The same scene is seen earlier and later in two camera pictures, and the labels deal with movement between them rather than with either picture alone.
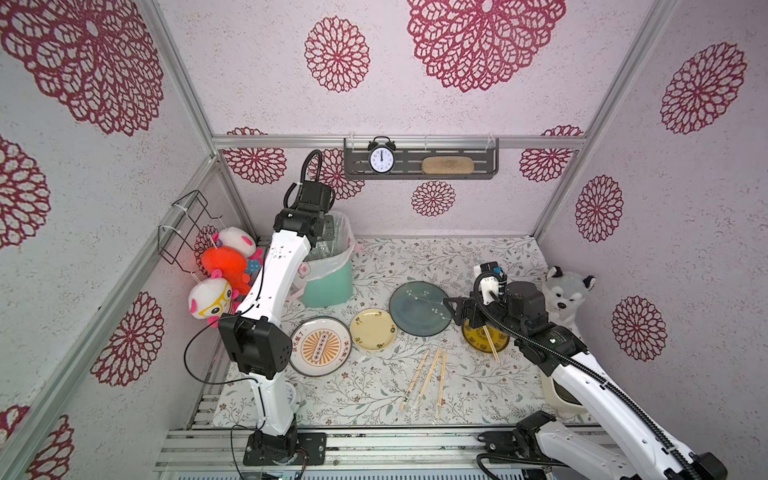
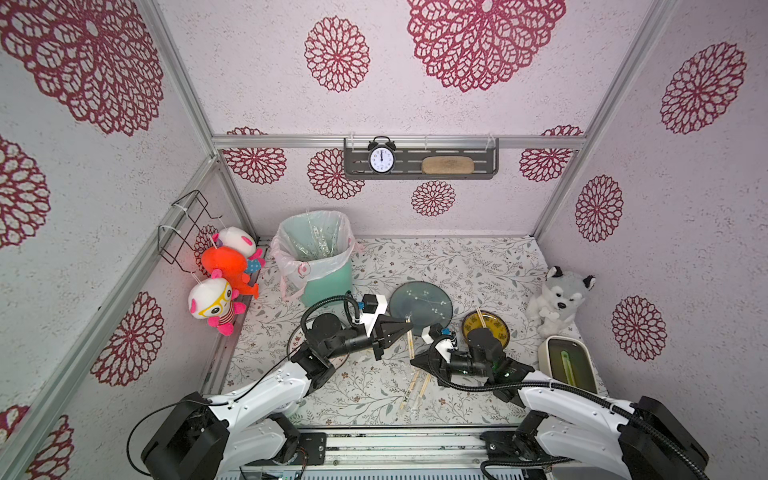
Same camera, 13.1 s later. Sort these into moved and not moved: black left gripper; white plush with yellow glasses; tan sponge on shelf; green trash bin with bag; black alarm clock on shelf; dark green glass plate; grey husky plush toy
Moved: black left gripper
Not moved: white plush with yellow glasses; tan sponge on shelf; black alarm clock on shelf; green trash bin with bag; grey husky plush toy; dark green glass plate
